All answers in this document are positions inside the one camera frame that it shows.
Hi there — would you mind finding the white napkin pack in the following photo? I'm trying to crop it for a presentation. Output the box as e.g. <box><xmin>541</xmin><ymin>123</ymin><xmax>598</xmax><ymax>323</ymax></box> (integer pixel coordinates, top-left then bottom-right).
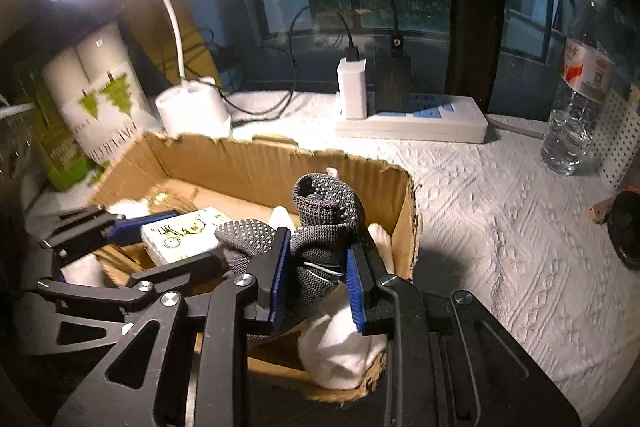
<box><xmin>141</xmin><ymin>207</ymin><xmax>231</xmax><ymax>267</ymax></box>

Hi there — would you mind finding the brown fuzzy ball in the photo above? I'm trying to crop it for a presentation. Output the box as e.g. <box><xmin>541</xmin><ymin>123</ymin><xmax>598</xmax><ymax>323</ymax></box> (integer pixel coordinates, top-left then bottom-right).
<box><xmin>146</xmin><ymin>187</ymin><xmax>198</xmax><ymax>213</ymax></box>

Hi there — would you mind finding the white knit glove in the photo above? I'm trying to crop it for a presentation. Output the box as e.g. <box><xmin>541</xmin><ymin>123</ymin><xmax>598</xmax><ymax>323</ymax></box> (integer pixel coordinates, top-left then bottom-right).
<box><xmin>291</xmin><ymin>209</ymin><xmax>386</xmax><ymax>390</ymax></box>

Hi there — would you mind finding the grey dotted sock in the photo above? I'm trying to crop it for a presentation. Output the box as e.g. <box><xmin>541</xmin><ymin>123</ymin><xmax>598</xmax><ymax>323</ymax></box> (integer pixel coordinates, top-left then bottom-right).
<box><xmin>215</xmin><ymin>173</ymin><xmax>366</xmax><ymax>334</ymax></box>

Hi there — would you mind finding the green snack package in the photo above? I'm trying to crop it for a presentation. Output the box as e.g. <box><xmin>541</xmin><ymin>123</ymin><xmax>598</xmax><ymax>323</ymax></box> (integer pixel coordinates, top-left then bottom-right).
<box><xmin>12</xmin><ymin>50</ymin><xmax>103</xmax><ymax>192</ymax></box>

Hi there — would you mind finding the open cardboard box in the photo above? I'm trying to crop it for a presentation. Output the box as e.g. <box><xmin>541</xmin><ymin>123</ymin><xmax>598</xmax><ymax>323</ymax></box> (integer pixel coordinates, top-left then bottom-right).
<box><xmin>90</xmin><ymin>133</ymin><xmax>420</xmax><ymax>403</ymax></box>

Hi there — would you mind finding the white embossed table cloth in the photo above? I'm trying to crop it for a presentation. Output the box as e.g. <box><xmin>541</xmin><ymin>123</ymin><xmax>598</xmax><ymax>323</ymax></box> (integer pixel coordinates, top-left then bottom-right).
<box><xmin>24</xmin><ymin>89</ymin><xmax>640</xmax><ymax>425</ymax></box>

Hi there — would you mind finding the paper cup pack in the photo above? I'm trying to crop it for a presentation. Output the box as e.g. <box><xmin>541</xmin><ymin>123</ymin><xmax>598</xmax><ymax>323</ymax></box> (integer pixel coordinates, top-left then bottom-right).
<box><xmin>42</xmin><ymin>23</ymin><xmax>160</xmax><ymax>167</ymax></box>

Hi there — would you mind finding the black round lid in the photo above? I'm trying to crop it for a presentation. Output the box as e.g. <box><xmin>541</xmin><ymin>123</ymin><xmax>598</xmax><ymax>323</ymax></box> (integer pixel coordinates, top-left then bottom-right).
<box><xmin>605</xmin><ymin>191</ymin><xmax>640</xmax><ymax>271</ymax></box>

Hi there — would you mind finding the yellow curtain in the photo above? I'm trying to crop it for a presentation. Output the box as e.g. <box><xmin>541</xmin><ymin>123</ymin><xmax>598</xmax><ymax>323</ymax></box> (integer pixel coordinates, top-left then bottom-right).
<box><xmin>117</xmin><ymin>0</ymin><xmax>221</xmax><ymax>86</ymax></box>

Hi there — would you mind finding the white power strip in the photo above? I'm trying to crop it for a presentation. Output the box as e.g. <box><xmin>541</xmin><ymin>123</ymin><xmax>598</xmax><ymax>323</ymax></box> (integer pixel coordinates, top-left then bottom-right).
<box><xmin>335</xmin><ymin>93</ymin><xmax>488</xmax><ymax>144</ymax></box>

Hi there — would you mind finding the white usb charger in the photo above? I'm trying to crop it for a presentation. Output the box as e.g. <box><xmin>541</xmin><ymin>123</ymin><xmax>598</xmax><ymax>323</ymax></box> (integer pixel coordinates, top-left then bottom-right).
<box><xmin>336</xmin><ymin>57</ymin><xmax>368</xmax><ymax>120</ymax></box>

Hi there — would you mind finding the white perforated basket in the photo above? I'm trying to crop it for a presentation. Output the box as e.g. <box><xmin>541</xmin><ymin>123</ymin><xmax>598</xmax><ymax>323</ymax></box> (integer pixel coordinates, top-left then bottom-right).
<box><xmin>590</xmin><ymin>90</ymin><xmax>639</xmax><ymax>190</ymax></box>

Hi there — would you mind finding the dark power adapter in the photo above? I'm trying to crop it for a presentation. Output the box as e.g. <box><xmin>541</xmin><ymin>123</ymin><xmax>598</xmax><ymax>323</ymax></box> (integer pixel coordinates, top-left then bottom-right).
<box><xmin>373</xmin><ymin>35</ymin><xmax>411</xmax><ymax>113</ymax></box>

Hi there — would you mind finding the clear water bottle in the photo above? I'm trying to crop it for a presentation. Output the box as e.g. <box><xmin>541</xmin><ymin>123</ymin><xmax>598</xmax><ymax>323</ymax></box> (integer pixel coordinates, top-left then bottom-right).
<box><xmin>540</xmin><ymin>0</ymin><xmax>615</xmax><ymax>176</ymax></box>

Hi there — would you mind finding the black charger cable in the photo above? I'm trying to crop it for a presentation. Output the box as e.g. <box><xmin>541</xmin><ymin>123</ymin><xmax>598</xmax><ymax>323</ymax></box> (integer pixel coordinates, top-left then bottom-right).
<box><xmin>164</xmin><ymin>0</ymin><xmax>402</xmax><ymax>128</ymax></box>

